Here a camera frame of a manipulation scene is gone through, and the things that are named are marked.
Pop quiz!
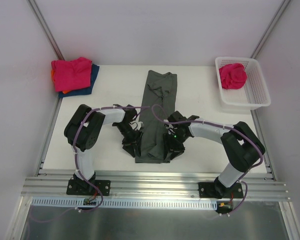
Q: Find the dark grey t-shirt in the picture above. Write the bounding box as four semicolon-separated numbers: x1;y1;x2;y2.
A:
135;70;178;164

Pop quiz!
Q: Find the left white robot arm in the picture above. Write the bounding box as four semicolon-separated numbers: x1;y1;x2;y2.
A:
64;104;143;194

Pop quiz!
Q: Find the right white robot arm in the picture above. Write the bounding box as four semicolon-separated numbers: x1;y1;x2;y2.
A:
163;111;266;199

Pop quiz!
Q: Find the folded blue t-shirt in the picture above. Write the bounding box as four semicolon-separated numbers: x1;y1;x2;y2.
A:
58;64;100;99

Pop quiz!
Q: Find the folded orange t-shirt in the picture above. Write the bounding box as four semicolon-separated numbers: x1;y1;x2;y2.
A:
50;69;71;94

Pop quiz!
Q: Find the crumpled pink t-shirt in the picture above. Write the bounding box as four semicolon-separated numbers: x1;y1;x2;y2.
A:
219;63;248;90

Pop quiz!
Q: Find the folded pink t-shirt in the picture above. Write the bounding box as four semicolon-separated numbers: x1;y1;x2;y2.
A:
51;57;92;92

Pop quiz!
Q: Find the white plastic basket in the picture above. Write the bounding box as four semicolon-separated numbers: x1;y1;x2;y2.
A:
215;56;271;112

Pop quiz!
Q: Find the aluminium mounting rail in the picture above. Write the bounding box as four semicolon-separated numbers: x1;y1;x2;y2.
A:
21;169;292;202

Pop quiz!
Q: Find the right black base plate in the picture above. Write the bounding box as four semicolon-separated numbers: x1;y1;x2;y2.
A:
198;181;244;199

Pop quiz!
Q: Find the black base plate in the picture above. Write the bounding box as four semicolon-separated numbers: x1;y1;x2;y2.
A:
198;181;244;199
66;179;111;196

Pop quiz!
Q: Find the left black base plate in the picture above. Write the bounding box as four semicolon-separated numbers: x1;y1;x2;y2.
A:
66;179;111;196

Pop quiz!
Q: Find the white slotted cable duct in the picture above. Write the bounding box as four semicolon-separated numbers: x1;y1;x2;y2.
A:
31;197;217;211

